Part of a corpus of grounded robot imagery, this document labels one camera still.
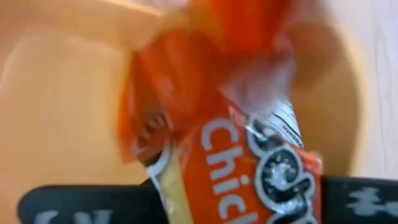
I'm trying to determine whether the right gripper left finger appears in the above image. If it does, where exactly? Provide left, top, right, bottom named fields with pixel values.
left=17, top=179, right=170, bottom=224

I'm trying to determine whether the orange chicken noodle pack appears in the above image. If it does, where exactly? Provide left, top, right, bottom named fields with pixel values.
left=116, top=0, right=326, bottom=224

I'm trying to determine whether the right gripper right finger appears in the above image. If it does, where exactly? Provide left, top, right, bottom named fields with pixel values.
left=320, top=176, right=398, bottom=224

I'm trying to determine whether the yellow plastic bin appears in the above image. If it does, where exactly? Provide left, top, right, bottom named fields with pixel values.
left=0, top=0, right=363, bottom=224

